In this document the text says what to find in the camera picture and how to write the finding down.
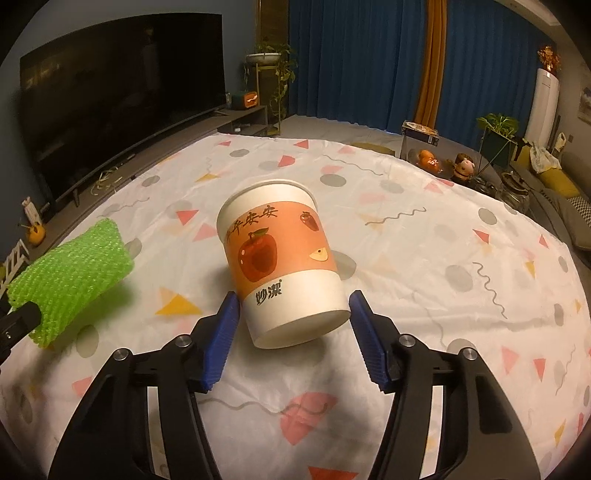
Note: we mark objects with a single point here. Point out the blue curtain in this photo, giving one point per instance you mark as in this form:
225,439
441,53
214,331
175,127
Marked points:
362,62

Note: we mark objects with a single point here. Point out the far yellow cushion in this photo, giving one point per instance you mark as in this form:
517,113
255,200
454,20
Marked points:
559,182

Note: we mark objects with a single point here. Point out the green foam net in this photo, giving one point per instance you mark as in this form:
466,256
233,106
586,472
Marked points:
63,282

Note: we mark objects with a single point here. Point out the patterned white tablecloth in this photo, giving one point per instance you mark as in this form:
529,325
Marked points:
450,265

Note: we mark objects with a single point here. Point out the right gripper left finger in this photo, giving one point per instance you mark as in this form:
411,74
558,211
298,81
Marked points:
108,434

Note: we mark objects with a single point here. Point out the grey sectional sofa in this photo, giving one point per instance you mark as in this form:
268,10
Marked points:
574,213

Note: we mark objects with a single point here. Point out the potted green plant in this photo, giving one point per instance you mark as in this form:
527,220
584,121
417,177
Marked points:
498,144

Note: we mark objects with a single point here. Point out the white apple paper cup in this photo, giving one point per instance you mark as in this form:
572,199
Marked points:
279,258

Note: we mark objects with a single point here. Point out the black television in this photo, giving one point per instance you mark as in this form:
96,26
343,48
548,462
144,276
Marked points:
90,96

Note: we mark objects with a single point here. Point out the red flower decoration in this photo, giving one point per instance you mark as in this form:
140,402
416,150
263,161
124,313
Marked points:
549,59

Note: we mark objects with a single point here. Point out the plant on stand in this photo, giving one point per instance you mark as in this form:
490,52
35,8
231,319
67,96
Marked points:
270,71

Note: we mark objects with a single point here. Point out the white standing air conditioner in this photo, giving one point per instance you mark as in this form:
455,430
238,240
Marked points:
544,107

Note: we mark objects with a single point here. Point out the orange curtain strip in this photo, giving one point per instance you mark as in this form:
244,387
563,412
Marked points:
434,60

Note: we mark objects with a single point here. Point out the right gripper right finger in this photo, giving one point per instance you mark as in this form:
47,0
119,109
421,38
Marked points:
481,434

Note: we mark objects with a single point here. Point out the left small painting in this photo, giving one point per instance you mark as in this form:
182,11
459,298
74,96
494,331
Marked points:
584,108

